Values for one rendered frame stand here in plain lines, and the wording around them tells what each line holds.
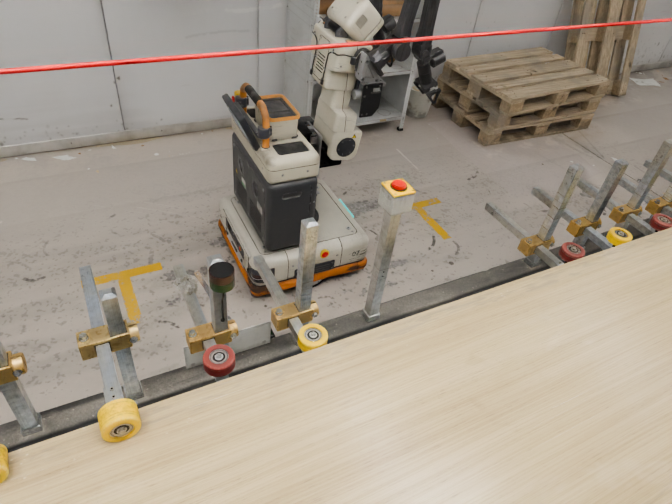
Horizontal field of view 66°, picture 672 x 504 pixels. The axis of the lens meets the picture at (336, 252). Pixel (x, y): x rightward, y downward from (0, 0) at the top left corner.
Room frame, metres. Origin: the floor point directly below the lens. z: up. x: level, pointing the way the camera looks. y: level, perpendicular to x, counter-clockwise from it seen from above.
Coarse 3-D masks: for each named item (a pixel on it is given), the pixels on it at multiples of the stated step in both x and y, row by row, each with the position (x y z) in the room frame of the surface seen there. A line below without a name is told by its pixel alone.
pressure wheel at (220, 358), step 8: (208, 352) 0.79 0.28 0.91; (216, 352) 0.80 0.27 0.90; (224, 352) 0.80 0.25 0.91; (232, 352) 0.80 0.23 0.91; (208, 360) 0.77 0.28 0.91; (216, 360) 0.77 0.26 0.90; (224, 360) 0.78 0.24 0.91; (232, 360) 0.78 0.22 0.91; (208, 368) 0.75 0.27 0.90; (216, 368) 0.75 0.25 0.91; (224, 368) 0.75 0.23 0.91; (232, 368) 0.77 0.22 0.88; (216, 376) 0.75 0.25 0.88
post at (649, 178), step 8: (664, 144) 1.85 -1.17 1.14; (664, 152) 1.83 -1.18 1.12; (656, 160) 1.84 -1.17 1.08; (664, 160) 1.83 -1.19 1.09; (648, 168) 1.85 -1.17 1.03; (656, 168) 1.83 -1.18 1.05; (648, 176) 1.84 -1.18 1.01; (656, 176) 1.83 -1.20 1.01; (640, 184) 1.85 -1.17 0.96; (648, 184) 1.82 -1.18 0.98; (640, 192) 1.83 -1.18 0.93; (632, 200) 1.84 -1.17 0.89; (640, 200) 1.83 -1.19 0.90; (632, 208) 1.83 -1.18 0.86; (616, 224) 1.85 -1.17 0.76; (624, 224) 1.82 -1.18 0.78
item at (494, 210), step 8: (488, 208) 1.76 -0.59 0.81; (496, 208) 1.74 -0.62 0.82; (496, 216) 1.71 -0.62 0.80; (504, 216) 1.70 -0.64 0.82; (504, 224) 1.67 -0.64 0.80; (512, 224) 1.65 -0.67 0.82; (512, 232) 1.63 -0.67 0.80; (520, 232) 1.60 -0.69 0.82; (520, 240) 1.59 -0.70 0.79; (536, 248) 1.53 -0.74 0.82; (544, 248) 1.52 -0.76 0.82; (544, 256) 1.49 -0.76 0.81; (552, 256) 1.48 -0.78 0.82; (552, 264) 1.45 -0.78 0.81; (560, 264) 1.44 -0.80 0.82
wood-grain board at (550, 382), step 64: (640, 256) 1.45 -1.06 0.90; (448, 320) 1.02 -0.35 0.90; (512, 320) 1.06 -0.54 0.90; (576, 320) 1.09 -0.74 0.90; (640, 320) 1.13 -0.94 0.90; (256, 384) 0.72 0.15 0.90; (320, 384) 0.75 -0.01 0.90; (384, 384) 0.77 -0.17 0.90; (448, 384) 0.80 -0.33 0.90; (512, 384) 0.83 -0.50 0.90; (576, 384) 0.86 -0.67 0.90; (640, 384) 0.89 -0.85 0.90; (64, 448) 0.50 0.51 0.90; (128, 448) 0.52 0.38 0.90; (192, 448) 0.54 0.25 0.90; (256, 448) 0.56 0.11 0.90; (320, 448) 0.58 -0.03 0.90; (384, 448) 0.60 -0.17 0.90; (448, 448) 0.62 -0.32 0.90; (512, 448) 0.65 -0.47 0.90; (576, 448) 0.67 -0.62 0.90; (640, 448) 0.69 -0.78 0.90
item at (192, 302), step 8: (176, 272) 1.10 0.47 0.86; (184, 272) 1.11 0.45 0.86; (184, 296) 1.02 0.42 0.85; (192, 296) 1.01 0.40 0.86; (192, 304) 0.98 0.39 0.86; (192, 312) 0.95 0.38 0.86; (200, 312) 0.96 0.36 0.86; (200, 320) 0.93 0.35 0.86; (208, 344) 0.85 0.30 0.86; (216, 344) 0.86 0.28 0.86; (224, 376) 0.77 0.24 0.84
